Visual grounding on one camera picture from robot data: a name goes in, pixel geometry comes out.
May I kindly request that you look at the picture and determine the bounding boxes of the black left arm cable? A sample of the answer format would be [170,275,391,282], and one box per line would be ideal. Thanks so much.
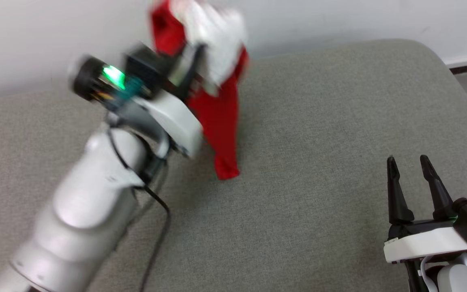
[107,128,172,292]

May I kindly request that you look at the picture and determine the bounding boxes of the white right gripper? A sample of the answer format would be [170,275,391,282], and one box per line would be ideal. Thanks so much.
[383,155,467,264]

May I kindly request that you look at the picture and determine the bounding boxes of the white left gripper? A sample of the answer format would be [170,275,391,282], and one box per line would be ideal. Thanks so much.
[69,44,206,159]

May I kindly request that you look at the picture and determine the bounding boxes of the teal left camera connector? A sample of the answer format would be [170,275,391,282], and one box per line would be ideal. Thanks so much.
[114,77,145,106]

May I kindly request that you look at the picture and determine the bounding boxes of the red and white garment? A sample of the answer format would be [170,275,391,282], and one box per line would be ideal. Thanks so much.
[149,0,250,181]

